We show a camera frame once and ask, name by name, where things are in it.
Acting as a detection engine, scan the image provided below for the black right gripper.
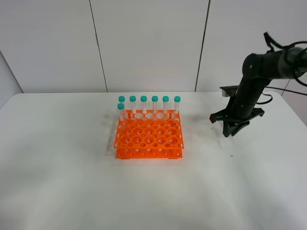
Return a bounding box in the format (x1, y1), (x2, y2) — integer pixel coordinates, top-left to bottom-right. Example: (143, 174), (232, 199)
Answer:
(209, 107), (264, 138)

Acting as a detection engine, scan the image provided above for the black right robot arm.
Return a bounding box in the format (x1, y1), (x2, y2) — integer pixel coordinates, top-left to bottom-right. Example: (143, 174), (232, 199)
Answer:
(210, 47), (307, 137)

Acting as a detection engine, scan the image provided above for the orange test tube rack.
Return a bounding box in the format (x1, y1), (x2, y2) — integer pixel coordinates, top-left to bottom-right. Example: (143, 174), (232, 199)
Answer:
(114, 109), (184, 160)

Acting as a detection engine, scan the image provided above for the second row left tube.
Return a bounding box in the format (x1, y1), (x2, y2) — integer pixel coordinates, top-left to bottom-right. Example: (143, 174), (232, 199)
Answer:
(117, 103), (126, 127)

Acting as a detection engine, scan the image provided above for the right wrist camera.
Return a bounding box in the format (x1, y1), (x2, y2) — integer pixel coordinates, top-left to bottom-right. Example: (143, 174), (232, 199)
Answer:
(220, 86), (238, 97)

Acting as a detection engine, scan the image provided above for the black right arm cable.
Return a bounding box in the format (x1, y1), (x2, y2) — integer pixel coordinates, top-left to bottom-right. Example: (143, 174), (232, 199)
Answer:
(261, 32), (307, 105)

